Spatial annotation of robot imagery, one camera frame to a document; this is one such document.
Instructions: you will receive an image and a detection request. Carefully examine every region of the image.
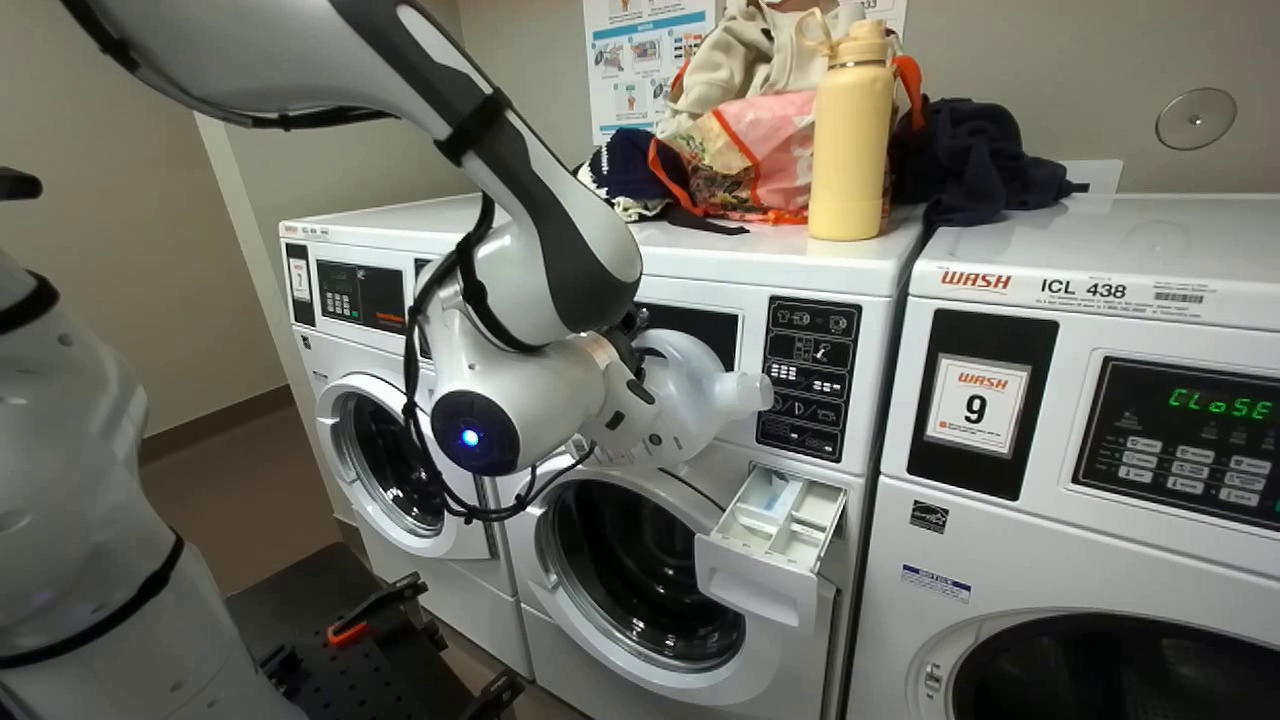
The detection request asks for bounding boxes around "white round washer door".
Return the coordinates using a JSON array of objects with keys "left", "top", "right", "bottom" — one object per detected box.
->
[{"left": 311, "top": 373, "right": 498, "bottom": 562}]

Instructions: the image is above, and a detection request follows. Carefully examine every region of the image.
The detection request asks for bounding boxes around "round white wall plate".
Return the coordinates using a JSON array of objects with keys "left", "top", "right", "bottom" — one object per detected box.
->
[{"left": 1153, "top": 85, "right": 1243, "bottom": 155}]

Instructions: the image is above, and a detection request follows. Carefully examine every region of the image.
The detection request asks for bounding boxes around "white front-load washing machine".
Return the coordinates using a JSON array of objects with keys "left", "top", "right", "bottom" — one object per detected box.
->
[{"left": 274, "top": 189, "right": 534, "bottom": 679}]

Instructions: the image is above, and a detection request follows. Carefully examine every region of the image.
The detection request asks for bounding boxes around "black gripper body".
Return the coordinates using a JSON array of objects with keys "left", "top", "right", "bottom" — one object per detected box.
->
[{"left": 604, "top": 328, "right": 664, "bottom": 411}]

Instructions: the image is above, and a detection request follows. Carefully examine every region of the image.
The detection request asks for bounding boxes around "yellow insulated water bottle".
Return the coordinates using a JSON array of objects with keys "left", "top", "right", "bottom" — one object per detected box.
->
[{"left": 805, "top": 17, "right": 900, "bottom": 246}]

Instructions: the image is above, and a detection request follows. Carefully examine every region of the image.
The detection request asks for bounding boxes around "orange-handled black clamp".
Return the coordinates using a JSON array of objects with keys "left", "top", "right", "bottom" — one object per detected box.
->
[{"left": 319, "top": 571, "right": 430, "bottom": 656}]

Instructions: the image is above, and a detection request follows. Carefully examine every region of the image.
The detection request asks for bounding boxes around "navy blue cloth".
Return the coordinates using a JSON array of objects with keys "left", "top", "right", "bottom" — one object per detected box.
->
[{"left": 582, "top": 124, "right": 671, "bottom": 229}]

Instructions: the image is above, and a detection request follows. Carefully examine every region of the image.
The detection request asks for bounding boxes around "pictogram instruction wall poster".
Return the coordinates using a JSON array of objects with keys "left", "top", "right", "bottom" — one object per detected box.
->
[{"left": 581, "top": 0, "right": 724, "bottom": 136}]

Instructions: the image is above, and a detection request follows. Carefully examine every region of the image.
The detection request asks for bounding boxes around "white soap dispenser drawer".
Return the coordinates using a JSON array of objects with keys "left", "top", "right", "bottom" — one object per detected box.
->
[{"left": 692, "top": 464, "right": 852, "bottom": 633}]

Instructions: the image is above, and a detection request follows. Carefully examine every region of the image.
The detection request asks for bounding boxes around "machine eight round door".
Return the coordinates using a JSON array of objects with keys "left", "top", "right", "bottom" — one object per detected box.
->
[{"left": 508, "top": 447, "right": 753, "bottom": 713}]

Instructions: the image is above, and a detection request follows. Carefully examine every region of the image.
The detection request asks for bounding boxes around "beige cloth garment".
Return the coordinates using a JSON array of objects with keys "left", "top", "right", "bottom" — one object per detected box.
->
[{"left": 654, "top": 0, "right": 857, "bottom": 144}]

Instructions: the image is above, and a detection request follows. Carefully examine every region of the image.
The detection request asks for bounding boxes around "black clothing pile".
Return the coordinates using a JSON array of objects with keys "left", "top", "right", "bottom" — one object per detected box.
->
[{"left": 886, "top": 97, "right": 1090, "bottom": 232}]

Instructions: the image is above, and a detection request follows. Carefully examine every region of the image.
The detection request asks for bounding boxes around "white washing machine number nine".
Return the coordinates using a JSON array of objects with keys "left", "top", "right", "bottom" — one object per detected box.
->
[{"left": 845, "top": 189, "right": 1280, "bottom": 720}]

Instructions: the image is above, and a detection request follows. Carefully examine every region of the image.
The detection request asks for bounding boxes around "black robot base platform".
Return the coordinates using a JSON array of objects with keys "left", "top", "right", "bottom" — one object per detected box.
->
[{"left": 223, "top": 534, "right": 530, "bottom": 720}]

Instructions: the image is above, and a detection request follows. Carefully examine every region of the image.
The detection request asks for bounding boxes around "white washing machine number eight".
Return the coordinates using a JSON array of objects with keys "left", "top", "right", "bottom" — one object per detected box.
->
[{"left": 465, "top": 194, "right": 930, "bottom": 720}]

